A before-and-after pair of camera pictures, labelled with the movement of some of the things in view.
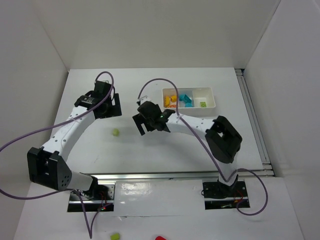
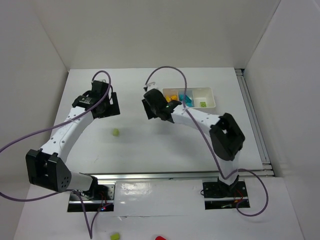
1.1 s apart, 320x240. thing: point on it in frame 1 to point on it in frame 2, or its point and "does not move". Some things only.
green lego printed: (203, 104) does not move
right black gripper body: (141, 122) to (146, 109)
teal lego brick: (188, 105) does not move
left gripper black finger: (116, 109) does not move
